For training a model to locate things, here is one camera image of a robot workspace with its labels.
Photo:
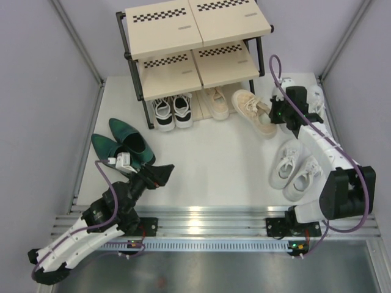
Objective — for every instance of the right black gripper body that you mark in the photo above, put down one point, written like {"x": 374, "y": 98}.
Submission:
{"x": 278, "y": 112}

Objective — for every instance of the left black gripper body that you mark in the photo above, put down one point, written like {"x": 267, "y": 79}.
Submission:
{"x": 144, "y": 179}

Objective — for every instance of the beige lace sneaker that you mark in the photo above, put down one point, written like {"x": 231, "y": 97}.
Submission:
{"x": 216, "y": 103}
{"x": 253, "y": 110}

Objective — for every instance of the black white sneaker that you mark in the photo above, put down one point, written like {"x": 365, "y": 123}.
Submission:
{"x": 182, "y": 110}
{"x": 163, "y": 114}

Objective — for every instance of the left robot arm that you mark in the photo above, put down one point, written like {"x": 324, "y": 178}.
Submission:
{"x": 111, "y": 216}

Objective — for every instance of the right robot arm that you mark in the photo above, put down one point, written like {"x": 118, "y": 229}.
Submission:
{"x": 349, "y": 189}

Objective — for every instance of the green pointed shoe right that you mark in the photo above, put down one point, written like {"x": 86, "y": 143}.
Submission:
{"x": 132, "y": 139}

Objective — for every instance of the green pointed shoe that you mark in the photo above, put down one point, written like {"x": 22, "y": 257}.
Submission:
{"x": 106, "y": 148}
{"x": 132, "y": 139}

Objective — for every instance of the green pointed shoe left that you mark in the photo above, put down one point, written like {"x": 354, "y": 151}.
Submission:
{"x": 106, "y": 148}

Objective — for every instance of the beige three-tier shoe shelf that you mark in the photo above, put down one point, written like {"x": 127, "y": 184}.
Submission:
{"x": 178, "y": 47}

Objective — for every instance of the white sneaker back left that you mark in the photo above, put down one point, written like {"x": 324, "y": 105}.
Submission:
{"x": 277, "y": 94}

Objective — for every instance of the white sneaker back right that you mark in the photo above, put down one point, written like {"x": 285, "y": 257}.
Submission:
{"x": 315, "y": 100}

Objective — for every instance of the white sneaker front left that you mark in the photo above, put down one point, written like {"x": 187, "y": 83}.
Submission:
{"x": 285, "y": 163}

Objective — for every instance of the white sneaker front right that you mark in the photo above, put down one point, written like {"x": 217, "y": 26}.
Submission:
{"x": 308, "y": 173}

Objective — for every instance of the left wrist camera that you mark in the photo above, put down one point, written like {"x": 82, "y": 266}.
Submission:
{"x": 122, "y": 163}

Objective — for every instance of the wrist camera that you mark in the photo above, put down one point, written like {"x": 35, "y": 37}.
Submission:
{"x": 122, "y": 163}
{"x": 286, "y": 82}

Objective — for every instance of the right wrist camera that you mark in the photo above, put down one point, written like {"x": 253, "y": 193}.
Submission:
{"x": 286, "y": 82}

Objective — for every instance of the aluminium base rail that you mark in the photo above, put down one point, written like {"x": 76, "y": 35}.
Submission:
{"x": 225, "y": 222}

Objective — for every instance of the slotted cable duct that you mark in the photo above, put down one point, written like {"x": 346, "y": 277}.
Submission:
{"x": 205, "y": 245}

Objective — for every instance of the left aluminium corner post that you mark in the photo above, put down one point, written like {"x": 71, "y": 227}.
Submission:
{"x": 70, "y": 28}

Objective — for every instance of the aluminium corner post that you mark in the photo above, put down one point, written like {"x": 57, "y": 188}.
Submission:
{"x": 70, "y": 28}
{"x": 353, "y": 25}

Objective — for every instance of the right aluminium corner post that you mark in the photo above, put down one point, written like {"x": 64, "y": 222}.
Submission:
{"x": 353, "y": 25}

